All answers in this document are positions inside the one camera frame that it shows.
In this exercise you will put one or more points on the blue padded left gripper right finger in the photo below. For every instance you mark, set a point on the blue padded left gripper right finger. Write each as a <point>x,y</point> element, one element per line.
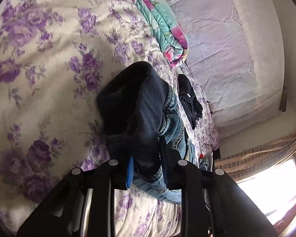
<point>211,201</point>

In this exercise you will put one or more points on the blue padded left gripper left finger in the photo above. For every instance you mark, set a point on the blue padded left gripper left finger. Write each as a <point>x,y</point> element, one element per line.
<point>82,203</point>

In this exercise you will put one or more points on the blue denim kids jeans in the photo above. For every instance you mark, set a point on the blue denim kids jeans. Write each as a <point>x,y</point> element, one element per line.
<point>139,109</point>

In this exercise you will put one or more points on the person's right hand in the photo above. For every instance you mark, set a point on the person's right hand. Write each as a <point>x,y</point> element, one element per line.
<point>282,225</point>

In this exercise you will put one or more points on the beige checked curtain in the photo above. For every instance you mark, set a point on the beige checked curtain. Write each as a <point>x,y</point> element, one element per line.
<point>255,160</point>

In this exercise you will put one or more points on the folded dark navy pants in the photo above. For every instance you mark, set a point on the folded dark navy pants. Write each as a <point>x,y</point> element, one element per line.
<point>188,99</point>

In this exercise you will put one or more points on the purple floral bed quilt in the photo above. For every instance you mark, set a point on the purple floral bed quilt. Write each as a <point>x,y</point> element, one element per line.
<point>55,58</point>

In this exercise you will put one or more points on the white lace headboard cover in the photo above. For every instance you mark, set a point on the white lace headboard cover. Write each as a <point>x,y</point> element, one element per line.
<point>236,55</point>

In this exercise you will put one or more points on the folded floral teal pink quilt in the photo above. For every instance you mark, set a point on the folded floral teal pink quilt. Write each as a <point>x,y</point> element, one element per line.
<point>164,26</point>

